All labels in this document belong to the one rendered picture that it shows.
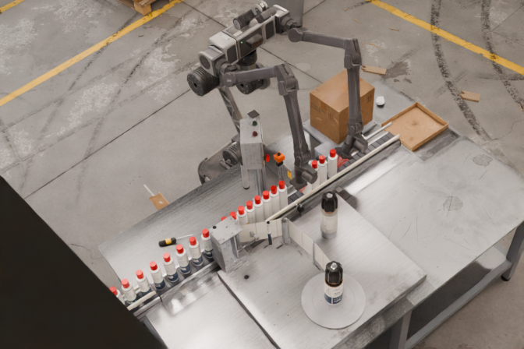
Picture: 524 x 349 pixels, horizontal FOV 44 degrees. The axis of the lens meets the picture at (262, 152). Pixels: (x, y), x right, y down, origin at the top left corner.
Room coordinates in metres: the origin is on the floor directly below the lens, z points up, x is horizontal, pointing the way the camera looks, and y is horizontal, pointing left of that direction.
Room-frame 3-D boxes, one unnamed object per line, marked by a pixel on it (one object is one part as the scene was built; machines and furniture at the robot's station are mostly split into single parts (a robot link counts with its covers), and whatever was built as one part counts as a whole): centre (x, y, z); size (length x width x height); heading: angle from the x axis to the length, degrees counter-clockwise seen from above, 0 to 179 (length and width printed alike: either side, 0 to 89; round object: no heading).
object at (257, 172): (2.28, 0.02, 1.16); 0.04 x 0.04 x 0.67; 32
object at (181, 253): (1.83, 0.45, 0.98); 0.05 x 0.05 x 0.20
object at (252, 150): (2.19, 0.04, 1.38); 0.17 x 0.10 x 0.19; 177
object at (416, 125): (2.71, -0.93, 0.85); 0.30 x 0.26 x 0.04; 122
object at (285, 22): (3.03, -0.22, 1.45); 0.09 x 0.08 x 0.12; 130
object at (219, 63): (2.71, 0.16, 1.45); 0.09 x 0.08 x 0.12; 130
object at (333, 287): (1.58, -0.27, 1.04); 0.09 x 0.09 x 0.29
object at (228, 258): (1.87, 0.22, 1.01); 0.14 x 0.13 x 0.26; 122
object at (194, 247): (1.87, 0.38, 0.98); 0.05 x 0.05 x 0.20
